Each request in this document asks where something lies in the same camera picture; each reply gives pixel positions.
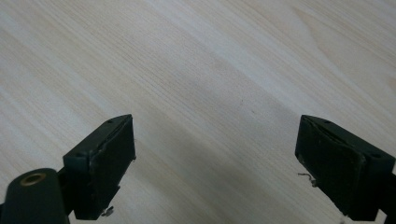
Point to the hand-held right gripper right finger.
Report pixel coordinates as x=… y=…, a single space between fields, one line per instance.
x=339 y=168

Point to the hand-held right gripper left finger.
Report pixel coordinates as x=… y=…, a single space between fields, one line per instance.
x=99 y=168

